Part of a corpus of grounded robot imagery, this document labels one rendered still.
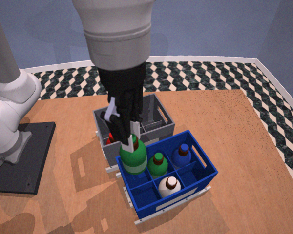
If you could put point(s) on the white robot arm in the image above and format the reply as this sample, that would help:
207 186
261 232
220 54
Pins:
117 34

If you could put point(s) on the blue plastic bottle crate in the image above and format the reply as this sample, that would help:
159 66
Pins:
193 177

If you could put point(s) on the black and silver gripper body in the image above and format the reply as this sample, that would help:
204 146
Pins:
118 82

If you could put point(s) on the green bottle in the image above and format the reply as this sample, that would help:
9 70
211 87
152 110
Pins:
134 163
157 165

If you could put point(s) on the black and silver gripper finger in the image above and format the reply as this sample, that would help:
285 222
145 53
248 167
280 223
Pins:
118 122
137 108

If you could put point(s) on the grey divided crate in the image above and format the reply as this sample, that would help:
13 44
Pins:
153 127

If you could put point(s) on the red bottle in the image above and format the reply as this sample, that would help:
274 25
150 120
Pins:
110 139

